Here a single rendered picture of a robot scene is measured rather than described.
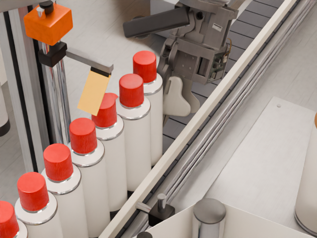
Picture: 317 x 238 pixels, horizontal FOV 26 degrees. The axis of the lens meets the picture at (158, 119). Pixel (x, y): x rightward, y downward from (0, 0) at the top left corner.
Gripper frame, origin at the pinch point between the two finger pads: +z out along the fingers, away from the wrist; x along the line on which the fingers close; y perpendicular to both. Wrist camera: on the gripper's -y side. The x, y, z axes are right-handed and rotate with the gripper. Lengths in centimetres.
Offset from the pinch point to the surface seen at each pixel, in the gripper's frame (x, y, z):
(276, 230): -22.5, 26.8, -0.7
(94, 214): -18.3, 2.1, 10.0
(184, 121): 8.2, 1.3, 1.6
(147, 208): -11.5, 6.7, 9.2
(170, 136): 4.6, 1.0, 3.6
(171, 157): -2.7, 4.8, 4.1
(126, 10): 34.7, -27.8, -7.9
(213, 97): 10.2, 4.4, -3.6
